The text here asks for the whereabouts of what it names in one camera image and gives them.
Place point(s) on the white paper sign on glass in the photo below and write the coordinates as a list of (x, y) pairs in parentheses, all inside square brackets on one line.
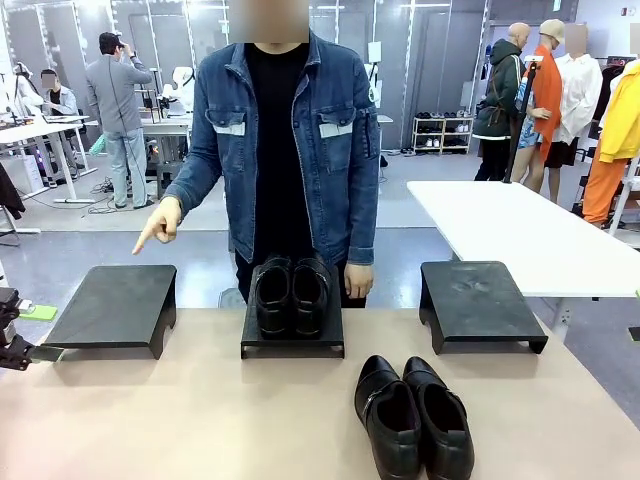
[(374, 52)]

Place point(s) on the person in denim jacket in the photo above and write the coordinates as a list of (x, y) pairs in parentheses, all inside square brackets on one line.
[(287, 150)]

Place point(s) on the black shoe stand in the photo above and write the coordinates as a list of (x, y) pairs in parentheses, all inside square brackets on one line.
[(477, 300), (292, 345), (115, 305)]

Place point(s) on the black hanging garment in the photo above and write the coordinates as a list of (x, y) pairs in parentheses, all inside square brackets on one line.
[(10, 192)]

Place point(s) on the white side table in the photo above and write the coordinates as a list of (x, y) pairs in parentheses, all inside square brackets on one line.
[(515, 235)]

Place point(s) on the person's left forearm denim sleeve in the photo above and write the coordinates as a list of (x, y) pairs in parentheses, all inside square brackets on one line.
[(362, 220)]

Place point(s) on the mannequin in yellow and orange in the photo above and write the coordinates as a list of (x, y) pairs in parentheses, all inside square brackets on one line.
[(617, 140)]

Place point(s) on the man in grey shirt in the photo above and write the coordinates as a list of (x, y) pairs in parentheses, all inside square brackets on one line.
[(117, 110)]

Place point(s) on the person's right hand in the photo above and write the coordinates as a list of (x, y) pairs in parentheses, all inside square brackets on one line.
[(162, 222)]

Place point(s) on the background person with blurred face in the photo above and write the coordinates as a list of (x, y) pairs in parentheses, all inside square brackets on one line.
[(57, 97)]

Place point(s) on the person's left hand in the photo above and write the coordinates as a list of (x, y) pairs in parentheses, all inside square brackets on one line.
[(359, 281)]

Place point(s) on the person's right forearm denim sleeve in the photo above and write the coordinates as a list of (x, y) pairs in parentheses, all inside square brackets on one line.
[(192, 180)]

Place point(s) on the white office desk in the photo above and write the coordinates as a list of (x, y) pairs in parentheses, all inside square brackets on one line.
[(35, 135)]

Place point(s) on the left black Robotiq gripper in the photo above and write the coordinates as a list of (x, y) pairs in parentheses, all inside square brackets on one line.
[(12, 330)]

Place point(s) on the mannequin in dark green hoodie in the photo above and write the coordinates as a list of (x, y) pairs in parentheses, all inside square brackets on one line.
[(502, 95)]

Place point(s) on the mannequin in orange with cap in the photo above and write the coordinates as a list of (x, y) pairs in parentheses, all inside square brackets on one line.
[(545, 100)]

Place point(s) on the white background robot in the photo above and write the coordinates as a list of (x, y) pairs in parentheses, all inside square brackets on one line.
[(180, 92)]

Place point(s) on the white shoe rack with shoes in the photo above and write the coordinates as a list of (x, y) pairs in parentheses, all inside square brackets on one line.
[(442, 135)]

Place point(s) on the black tripod pole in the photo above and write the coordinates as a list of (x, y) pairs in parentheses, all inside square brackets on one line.
[(520, 125)]

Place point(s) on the person in white shirt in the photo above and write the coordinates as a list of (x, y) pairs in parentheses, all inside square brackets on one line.
[(580, 95)]

